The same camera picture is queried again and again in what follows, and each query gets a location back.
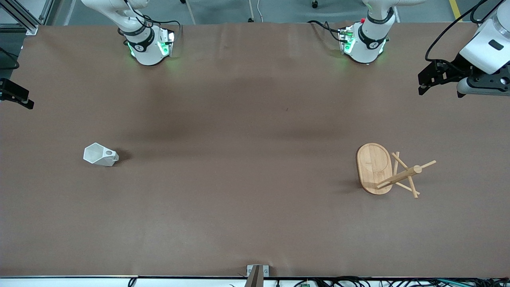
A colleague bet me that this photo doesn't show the brown table cover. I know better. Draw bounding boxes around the brown table cover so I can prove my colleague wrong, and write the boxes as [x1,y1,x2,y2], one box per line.
[0,22,510,278]

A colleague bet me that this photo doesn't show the aluminium profile frame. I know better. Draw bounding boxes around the aluminium profile frame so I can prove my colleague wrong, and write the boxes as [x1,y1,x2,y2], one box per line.
[0,0,54,35]

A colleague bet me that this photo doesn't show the white faceted cup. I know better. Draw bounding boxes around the white faceted cup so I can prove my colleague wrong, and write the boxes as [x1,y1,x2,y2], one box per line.
[83,143,120,167]

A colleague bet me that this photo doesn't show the black cable tangle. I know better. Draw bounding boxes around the black cable tangle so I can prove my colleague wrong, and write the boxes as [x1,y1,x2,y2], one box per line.
[295,276,510,287]

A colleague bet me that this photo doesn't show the grey metal camera bracket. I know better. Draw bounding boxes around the grey metal camera bracket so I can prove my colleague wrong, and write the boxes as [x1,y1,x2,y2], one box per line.
[246,265,270,287]

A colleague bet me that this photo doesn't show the black left arm base cable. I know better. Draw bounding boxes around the black left arm base cable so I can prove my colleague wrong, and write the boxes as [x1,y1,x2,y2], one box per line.
[308,20,347,42]

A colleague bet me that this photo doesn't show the black right arm base cable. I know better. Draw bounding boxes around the black right arm base cable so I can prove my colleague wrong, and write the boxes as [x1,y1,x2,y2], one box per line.
[124,0,182,38]

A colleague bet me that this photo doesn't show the wooden cup rack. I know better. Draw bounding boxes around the wooden cup rack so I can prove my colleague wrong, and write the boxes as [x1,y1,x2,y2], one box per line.
[356,143,437,199]

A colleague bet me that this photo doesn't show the black arm base cable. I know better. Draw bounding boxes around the black arm base cable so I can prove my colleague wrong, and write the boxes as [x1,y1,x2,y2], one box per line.
[124,0,182,38]
[308,20,347,42]

